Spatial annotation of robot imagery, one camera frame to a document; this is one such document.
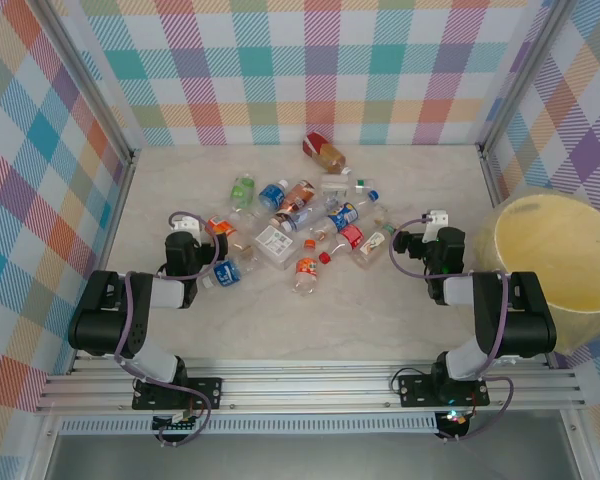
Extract crushed clear bottle green-white label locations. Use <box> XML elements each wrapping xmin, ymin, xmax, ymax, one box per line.
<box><xmin>320</xmin><ymin>172</ymin><xmax>352</xmax><ymax>197</ymax></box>

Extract blue label plastic bottle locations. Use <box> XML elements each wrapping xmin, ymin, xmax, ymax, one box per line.
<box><xmin>199</xmin><ymin>258</ymin><xmax>245</xmax><ymax>292</ymax></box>
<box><xmin>257</xmin><ymin>179</ymin><xmax>289</xmax><ymax>212</ymax></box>

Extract green label plastic bottle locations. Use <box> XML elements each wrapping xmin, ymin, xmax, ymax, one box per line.
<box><xmin>228</xmin><ymin>172</ymin><xmax>261</xmax><ymax>226</ymax></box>

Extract orange label soda bottle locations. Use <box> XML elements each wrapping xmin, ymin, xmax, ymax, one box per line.
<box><xmin>291</xmin><ymin>256</ymin><xmax>322</xmax><ymax>297</ymax></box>

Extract aluminium side rail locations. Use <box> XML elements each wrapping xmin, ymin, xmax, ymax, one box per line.
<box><xmin>478</xmin><ymin>144</ymin><xmax>505</xmax><ymax>207</ymax></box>

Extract orange label clear bottle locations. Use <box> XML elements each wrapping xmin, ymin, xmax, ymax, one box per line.
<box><xmin>207</xmin><ymin>214</ymin><xmax>256</xmax><ymax>254</ymax></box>

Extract large tea bottle red label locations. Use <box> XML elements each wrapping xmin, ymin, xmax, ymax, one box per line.
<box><xmin>302</xmin><ymin>130</ymin><xmax>350</xmax><ymax>175</ymax></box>

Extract clear bottle blue cap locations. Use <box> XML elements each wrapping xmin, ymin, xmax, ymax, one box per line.
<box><xmin>349</xmin><ymin>189</ymin><xmax>381</xmax><ymax>217</ymax></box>

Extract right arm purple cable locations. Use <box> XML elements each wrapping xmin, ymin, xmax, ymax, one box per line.
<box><xmin>388</xmin><ymin>214</ymin><xmax>516</xmax><ymax>442</ymax></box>

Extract blue-tinted clear bottle white cap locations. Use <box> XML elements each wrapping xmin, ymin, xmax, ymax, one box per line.
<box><xmin>281</xmin><ymin>198</ymin><xmax>332</xmax><ymax>232</ymax></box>

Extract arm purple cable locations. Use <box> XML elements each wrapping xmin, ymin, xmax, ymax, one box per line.
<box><xmin>388</xmin><ymin>214</ymin><xmax>516</xmax><ymax>442</ymax></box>
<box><xmin>113</xmin><ymin>210</ymin><xmax>220</xmax><ymax>446</ymax></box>

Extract yellow round bin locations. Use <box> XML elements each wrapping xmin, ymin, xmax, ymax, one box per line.
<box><xmin>472</xmin><ymin>192</ymin><xmax>600</xmax><ymax>357</ymax></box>

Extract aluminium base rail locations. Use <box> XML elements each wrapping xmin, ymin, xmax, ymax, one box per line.
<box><xmin>34</xmin><ymin>357</ymin><xmax>589</xmax><ymax>414</ymax></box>

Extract white slotted cable duct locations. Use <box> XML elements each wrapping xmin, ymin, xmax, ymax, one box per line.
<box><xmin>57</xmin><ymin>417</ymin><xmax>441</xmax><ymax>436</ymax></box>

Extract small circuit board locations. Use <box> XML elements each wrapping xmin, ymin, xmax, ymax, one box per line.
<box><xmin>152</xmin><ymin>412</ymin><xmax>202</xmax><ymax>435</ymax></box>
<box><xmin>439</xmin><ymin>408</ymin><xmax>472</xmax><ymax>432</ymax></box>

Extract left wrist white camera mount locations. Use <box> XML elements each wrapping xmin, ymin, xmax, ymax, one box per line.
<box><xmin>172</xmin><ymin>213</ymin><xmax>202</xmax><ymax>234</ymax></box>

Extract brown coffee bottle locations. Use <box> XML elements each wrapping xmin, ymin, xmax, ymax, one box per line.
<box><xmin>273</xmin><ymin>179</ymin><xmax>316</xmax><ymax>227</ymax></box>

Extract white label bottle green cap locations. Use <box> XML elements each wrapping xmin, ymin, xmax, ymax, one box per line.
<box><xmin>351</xmin><ymin>222</ymin><xmax>397</xmax><ymax>270</ymax></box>

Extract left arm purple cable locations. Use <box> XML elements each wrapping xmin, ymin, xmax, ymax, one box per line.
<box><xmin>113</xmin><ymin>210</ymin><xmax>220</xmax><ymax>446</ymax></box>

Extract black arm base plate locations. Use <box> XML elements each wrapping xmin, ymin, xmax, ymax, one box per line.
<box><xmin>396</xmin><ymin>374</ymin><xmax>492</xmax><ymax>410</ymax></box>
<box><xmin>132</xmin><ymin>377</ymin><xmax>225</xmax><ymax>412</ymax></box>

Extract blue yellow label bottle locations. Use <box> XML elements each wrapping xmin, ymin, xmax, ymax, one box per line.
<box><xmin>311</xmin><ymin>201</ymin><xmax>360</xmax><ymax>240</ymax></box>

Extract square clear bottle orange cap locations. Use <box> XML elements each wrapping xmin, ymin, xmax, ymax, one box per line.
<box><xmin>253</xmin><ymin>223</ymin><xmax>317</xmax><ymax>272</ymax></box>

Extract clear bottle brown residue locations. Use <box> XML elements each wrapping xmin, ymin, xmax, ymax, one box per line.
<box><xmin>368</xmin><ymin>203</ymin><xmax>397</xmax><ymax>227</ymax></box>
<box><xmin>233</xmin><ymin>246</ymin><xmax>261</xmax><ymax>275</ymax></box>

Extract aluminium frame post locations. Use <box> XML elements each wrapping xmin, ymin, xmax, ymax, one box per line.
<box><xmin>477</xmin><ymin>0</ymin><xmax>576</xmax><ymax>161</ymax></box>
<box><xmin>32</xmin><ymin>0</ymin><xmax>140</xmax><ymax>171</ymax></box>

